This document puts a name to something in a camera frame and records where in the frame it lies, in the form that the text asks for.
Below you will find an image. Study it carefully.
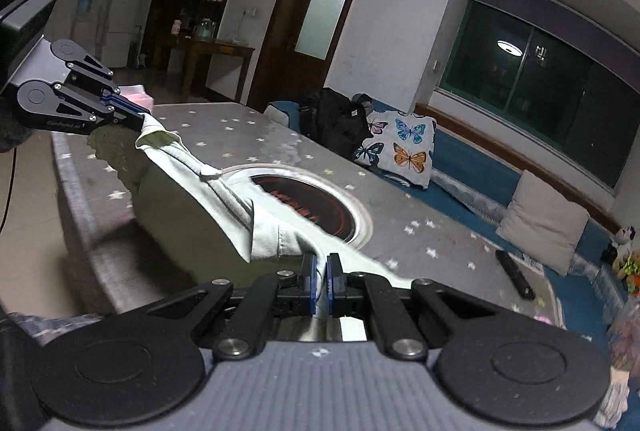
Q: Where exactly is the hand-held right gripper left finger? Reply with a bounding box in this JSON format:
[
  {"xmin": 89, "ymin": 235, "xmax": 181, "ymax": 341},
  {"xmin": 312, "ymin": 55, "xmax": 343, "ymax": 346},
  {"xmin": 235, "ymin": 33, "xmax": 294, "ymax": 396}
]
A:
[{"xmin": 102, "ymin": 253, "xmax": 317, "ymax": 360}]

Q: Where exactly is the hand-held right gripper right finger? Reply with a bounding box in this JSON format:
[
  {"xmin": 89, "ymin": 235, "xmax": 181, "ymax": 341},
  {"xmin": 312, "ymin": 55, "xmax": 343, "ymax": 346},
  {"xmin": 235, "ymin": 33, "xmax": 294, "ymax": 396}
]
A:
[{"xmin": 327, "ymin": 253, "xmax": 506, "ymax": 359}]

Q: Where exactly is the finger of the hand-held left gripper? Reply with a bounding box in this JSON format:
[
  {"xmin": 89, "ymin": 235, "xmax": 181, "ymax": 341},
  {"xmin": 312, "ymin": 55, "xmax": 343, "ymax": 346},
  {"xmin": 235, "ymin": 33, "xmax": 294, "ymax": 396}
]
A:
[
  {"xmin": 50, "ymin": 84, "xmax": 153, "ymax": 132},
  {"xmin": 67, "ymin": 54, "xmax": 121, "ymax": 99}
]

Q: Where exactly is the pale green garment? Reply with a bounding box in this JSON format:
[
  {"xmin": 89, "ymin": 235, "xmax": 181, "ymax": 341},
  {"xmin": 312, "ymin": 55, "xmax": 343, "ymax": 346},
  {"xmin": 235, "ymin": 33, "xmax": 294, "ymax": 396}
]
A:
[{"xmin": 86, "ymin": 112, "xmax": 418, "ymax": 343}]

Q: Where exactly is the person's left hand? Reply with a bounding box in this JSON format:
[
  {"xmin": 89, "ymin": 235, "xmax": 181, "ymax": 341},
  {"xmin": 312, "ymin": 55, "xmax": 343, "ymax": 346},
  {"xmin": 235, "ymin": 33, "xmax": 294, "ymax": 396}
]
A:
[{"xmin": 0, "ymin": 98, "xmax": 33, "ymax": 153}]

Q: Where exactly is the pink folded cloth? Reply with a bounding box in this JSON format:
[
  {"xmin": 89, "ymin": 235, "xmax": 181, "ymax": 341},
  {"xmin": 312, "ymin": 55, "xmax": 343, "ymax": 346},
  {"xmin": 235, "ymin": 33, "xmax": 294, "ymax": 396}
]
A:
[{"xmin": 117, "ymin": 84, "xmax": 153, "ymax": 114}]

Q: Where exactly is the white refrigerator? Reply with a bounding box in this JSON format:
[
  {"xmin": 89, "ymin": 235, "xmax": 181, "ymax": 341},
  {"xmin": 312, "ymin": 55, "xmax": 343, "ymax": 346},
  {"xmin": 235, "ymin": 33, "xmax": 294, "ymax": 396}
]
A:
[{"xmin": 102, "ymin": 0, "xmax": 142, "ymax": 69}]

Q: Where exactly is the dark wooden side table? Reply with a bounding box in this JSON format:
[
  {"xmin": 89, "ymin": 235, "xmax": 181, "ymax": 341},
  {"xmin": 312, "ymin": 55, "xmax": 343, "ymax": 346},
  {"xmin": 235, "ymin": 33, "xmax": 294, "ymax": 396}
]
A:
[{"xmin": 159, "ymin": 34, "xmax": 256, "ymax": 99}]

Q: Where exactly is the butterfly print pillow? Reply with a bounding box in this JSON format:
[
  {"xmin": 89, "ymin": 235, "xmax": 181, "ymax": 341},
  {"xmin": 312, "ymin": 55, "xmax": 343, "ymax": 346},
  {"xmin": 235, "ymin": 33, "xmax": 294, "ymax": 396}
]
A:
[{"xmin": 352, "ymin": 108, "xmax": 437, "ymax": 189}]

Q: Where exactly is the black backpack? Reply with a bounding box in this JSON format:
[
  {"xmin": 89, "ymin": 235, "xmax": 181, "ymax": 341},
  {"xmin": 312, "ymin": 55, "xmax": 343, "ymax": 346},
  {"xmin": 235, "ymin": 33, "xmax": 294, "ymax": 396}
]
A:
[{"xmin": 299, "ymin": 87, "xmax": 375, "ymax": 159}]

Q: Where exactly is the brown wooden door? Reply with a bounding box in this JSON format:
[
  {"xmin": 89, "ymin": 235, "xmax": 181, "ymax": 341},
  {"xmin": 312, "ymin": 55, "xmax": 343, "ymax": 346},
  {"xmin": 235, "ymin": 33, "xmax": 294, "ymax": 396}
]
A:
[{"xmin": 247, "ymin": 0, "xmax": 374, "ymax": 112}]

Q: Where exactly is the black remote control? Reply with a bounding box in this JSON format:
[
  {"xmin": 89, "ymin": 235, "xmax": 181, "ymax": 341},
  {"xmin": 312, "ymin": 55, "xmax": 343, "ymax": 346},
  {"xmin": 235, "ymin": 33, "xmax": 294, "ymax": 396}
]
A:
[{"xmin": 495, "ymin": 249, "xmax": 537, "ymax": 300}]

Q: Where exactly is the blue cushioned bench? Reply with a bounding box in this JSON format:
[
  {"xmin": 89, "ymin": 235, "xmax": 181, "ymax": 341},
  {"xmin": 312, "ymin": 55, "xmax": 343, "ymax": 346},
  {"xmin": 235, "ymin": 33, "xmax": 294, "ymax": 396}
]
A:
[{"xmin": 265, "ymin": 98, "xmax": 640, "ymax": 431}]

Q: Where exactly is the person's dark patterned clothing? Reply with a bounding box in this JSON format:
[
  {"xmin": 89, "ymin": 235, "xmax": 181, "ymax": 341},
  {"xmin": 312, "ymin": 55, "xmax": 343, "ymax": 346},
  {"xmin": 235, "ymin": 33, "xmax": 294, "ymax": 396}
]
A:
[{"xmin": 0, "ymin": 306, "xmax": 106, "ymax": 412}]

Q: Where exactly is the beige pillow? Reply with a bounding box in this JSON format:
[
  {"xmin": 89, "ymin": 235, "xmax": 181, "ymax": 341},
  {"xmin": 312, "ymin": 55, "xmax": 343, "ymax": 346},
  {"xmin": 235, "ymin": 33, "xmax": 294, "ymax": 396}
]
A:
[{"xmin": 496, "ymin": 170, "xmax": 591, "ymax": 277}]

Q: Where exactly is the clear plastic storage box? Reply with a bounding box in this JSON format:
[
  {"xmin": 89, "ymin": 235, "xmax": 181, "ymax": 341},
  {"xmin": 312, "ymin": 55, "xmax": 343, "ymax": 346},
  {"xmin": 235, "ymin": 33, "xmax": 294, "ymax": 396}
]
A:
[{"xmin": 607, "ymin": 306, "xmax": 640, "ymax": 427}]

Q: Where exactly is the brown bear plush toy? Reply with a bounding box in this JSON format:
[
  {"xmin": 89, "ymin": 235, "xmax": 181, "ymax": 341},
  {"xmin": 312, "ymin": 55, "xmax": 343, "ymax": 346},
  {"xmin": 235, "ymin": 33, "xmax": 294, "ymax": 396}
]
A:
[{"xmin": 612, "ymin": 251, "xmax": 640, "ymax": 284}]

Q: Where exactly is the panda plush toy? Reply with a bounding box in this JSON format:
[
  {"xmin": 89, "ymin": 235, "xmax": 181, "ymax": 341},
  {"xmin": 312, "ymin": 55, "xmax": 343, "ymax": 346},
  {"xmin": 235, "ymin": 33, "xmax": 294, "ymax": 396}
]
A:
[{"xmin": 602, "ymin": 225, "xmax": 637, "ymax": 262}]

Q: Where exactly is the dark glass window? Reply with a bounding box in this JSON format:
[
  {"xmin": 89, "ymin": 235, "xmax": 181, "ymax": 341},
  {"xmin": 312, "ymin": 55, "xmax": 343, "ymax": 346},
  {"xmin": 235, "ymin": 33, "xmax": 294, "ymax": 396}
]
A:
[{"xmin": 434, "ymin": 0, "xmax": 640, "ymax": 189}]

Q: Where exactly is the black cable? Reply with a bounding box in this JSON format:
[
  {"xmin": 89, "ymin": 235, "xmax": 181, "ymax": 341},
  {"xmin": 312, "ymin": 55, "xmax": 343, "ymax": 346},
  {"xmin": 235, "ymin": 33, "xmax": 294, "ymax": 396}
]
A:
[{"xmin": 0, "ymin": 146, "xmax": 17, "ymax": 234}]

